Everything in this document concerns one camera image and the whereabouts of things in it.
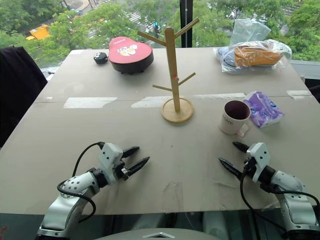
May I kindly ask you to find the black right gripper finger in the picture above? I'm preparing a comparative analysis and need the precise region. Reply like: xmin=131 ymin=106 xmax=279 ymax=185
xmin=232 ymin=141 xmax=251 ymax=155
xmin=217 ymin=156 xmax=244 ymax=180

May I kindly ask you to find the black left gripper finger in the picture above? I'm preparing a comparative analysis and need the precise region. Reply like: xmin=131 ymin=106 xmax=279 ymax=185
xmin=128 ymin=156 xmax=151 ymax=177
xmin=121 ymin=146 xmax=140 ymax=159

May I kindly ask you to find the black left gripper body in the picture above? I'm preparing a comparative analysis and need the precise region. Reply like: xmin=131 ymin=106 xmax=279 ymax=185
xmin=113 ymin=157 xmax=132 ymax=181

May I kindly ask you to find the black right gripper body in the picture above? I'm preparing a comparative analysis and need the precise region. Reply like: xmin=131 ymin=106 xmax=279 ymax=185
xmin=241 ymin=154 xmax=257 ymax=181

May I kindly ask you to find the wooden mug tree stand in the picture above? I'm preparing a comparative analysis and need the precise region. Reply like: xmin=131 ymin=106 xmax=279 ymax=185
xmin=136 ymin=17 xmax=201 ymax=124

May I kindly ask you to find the white mug with dark interior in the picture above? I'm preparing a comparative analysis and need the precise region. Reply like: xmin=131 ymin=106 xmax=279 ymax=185
xmin=218 ymin=99 xmax=252 ymax=138

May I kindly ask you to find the purple tissue pack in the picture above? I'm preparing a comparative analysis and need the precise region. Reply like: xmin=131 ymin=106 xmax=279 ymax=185
xmin=242 ymin=90 xmax=286 ymax=129

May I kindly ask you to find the grey rounded robot torso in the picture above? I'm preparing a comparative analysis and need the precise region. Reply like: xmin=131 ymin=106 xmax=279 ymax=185
xmin=100 ymin=226 xmax=216 ymax=240

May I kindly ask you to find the clear plastic bag with orange item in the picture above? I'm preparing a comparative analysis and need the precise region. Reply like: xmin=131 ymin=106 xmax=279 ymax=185
xmin=213 ymin=18 xmax=293 ymax=74

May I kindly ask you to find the red heart-shaped box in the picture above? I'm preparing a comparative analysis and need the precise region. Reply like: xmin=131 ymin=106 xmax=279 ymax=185
xmin=107 ymin=36 xmax=155 ymax=75

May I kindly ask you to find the small black paw-print object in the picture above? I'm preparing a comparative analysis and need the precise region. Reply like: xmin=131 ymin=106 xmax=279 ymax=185
xmin=93 ymin=51 xmax=109 ymax=66

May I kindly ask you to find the black chair back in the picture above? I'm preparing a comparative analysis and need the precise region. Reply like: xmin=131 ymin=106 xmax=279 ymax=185
xmin=0 ymin=46 xmax=49 ymax=150

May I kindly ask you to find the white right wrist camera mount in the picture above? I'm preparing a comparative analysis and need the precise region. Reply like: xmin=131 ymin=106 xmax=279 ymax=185
xmin=246 ymin=142 xmax=271 ymax=184

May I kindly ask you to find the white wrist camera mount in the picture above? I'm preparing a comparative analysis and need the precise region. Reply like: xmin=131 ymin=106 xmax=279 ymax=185
xmin=97 ymin=142 xmax=124 ymax=186
xmin=246 ymin=142 xmax=271 ymax=184

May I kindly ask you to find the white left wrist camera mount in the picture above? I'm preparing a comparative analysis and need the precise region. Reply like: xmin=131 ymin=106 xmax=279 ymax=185
xmin=97 ymin=142 xmax=124 ymax=186

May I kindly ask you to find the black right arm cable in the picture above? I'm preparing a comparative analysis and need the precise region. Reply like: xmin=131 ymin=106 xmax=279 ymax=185
xmin=239 ymin=162 xmax=320 ymax=238

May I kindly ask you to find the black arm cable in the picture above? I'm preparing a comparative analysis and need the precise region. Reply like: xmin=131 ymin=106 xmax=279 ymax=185
xmin=239 ymin=162 xmax=320 ymax=238
xmin=56 ymin=141 xmax=105 ymax=224

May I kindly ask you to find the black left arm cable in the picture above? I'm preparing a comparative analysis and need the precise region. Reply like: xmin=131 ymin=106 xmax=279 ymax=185
xmin=56 ymin=141 xmax=105 ymax=224

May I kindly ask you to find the black window frame post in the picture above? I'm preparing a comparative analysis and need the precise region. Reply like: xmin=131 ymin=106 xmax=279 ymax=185
xmin=179 ymin=0 xmax=194 ymax=49

